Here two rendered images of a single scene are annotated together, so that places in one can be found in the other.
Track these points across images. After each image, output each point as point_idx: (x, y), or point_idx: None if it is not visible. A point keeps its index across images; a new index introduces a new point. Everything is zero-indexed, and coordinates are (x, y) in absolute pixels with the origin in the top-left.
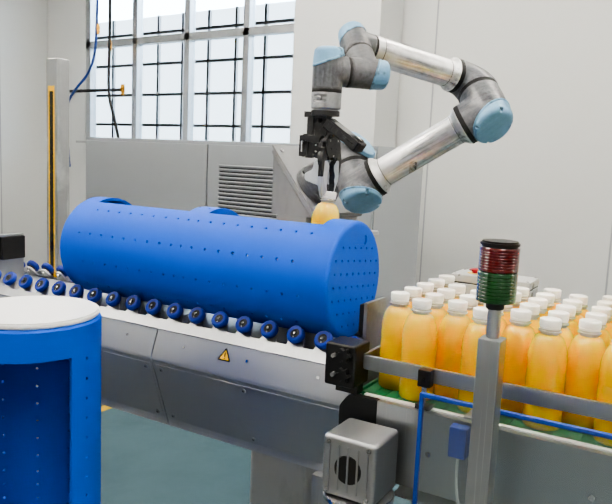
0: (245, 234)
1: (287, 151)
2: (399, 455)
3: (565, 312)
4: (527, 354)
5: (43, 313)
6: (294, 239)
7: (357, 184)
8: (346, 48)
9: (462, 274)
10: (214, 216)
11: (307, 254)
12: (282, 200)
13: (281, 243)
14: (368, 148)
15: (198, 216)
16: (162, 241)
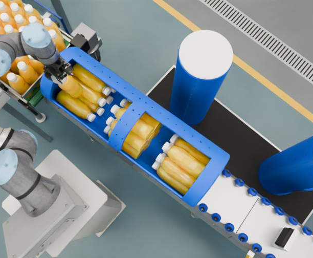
0: (113, 76)
1: (59, 211)
2: None
3: None
4: (21, 5)
5: (198, 45)
6: (89, 59)
7: (24, 132)
8: (12, 49)
9: None
10: (130, 96)
11: (85, 52)
12: (75, 197)
13: (96, 62)
14: None
15: (139, 101)
16: (160, 105)
